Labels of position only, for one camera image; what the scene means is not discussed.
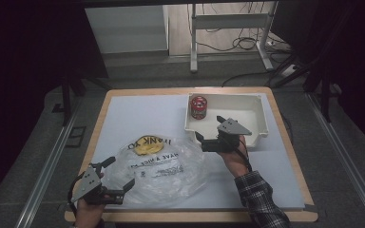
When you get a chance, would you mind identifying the white cabinet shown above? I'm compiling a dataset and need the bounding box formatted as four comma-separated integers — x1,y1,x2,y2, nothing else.
85,4,171,55

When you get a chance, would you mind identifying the white plastic bin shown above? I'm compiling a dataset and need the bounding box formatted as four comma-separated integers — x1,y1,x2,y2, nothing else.
183,92,270,149

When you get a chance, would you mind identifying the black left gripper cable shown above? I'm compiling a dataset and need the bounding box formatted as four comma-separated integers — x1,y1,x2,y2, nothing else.
67,171,86,219

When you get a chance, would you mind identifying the white metal desk frame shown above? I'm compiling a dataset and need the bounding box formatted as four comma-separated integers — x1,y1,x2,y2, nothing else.
189,1,279,74

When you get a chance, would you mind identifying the red can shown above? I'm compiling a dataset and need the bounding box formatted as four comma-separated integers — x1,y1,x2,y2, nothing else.
189,95,209,121

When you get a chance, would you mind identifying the white table mat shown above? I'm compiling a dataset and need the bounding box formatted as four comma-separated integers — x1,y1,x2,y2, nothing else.
89,93,307,212

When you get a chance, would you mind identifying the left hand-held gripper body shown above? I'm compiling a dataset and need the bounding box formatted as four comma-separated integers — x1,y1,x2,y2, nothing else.
70,164,125,205

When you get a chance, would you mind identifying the tangle of black floor cables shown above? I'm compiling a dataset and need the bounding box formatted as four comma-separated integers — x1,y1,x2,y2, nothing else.
196,28,294,55

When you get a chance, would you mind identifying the metal floor rail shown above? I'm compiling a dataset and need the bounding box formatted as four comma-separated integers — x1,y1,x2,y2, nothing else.
13,97,84,228
307,92,365,228

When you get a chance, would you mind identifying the black floor frame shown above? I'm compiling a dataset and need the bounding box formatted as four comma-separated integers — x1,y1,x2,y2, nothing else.
64,125,87,148

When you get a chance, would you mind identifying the black stand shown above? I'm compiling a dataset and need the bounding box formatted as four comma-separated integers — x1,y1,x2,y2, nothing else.
59,74,87,127
303,63,335,124

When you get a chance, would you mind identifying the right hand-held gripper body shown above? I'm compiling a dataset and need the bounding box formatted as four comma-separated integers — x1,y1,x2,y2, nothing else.
200,117,253,154

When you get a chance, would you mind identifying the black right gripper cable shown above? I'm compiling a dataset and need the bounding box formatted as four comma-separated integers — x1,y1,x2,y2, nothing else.
233,138,254,173

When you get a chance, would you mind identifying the clear printed plastic bag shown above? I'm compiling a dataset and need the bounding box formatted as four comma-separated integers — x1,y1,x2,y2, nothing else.
103,135,211,206

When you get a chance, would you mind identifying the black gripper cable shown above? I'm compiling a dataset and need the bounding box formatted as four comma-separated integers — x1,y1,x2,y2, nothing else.
233,138,254,173
67,171,86,219

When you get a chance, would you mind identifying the person's right hand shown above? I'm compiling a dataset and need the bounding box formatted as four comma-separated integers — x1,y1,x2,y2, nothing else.
218,135,252,179

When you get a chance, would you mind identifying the person's left hand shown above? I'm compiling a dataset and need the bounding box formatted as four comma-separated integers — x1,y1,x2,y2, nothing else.
74,172,107,228

